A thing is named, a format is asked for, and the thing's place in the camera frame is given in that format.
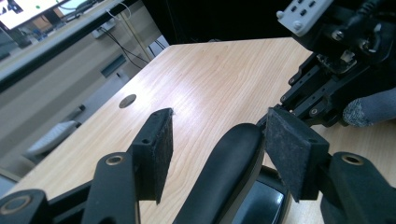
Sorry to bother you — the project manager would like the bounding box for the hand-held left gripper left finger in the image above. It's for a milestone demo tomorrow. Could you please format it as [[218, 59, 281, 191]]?
[[80, 107, 175, 224]]

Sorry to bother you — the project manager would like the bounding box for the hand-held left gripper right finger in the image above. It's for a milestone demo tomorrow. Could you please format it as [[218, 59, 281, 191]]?
[[264, 106, 396, 224]]

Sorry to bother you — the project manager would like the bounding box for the black stapler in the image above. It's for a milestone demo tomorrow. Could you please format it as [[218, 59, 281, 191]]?
[[172, 122, 292, 224]]

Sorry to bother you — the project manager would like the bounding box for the round grey table grommet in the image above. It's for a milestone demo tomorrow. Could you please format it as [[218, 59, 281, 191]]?
[[119, 93, 137, 109]]

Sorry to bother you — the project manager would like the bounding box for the black curtain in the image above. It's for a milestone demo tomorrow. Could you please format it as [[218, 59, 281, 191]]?
[[141, 0, 294, 47]]

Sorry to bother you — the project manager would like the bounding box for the white ribbed object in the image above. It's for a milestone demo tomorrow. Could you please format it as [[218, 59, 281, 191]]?
[[24, 119, 82, 158]]

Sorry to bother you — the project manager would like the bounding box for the white power strip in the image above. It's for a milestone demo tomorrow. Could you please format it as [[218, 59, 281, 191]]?
[[91, 18, 119, 40]]

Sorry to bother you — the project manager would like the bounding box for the lit computer monitor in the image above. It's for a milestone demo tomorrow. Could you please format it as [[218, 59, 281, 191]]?
[[0, 0, 71, 32]]

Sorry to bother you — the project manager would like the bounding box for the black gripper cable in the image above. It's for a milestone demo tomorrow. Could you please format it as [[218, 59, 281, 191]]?
[[348, 0, 396, 32]]

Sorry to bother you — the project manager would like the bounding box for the black hanging cable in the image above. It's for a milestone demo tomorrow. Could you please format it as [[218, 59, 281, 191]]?
[[98, 27, 151, 71]]

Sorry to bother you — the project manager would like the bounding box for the white hanging cable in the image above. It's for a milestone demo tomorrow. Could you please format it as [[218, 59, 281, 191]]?
[[105, 8, 154, 63]]

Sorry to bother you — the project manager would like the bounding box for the black horizontal frame bar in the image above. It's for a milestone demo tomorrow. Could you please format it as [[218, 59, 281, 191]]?
[[0, 0, 138, 94]]

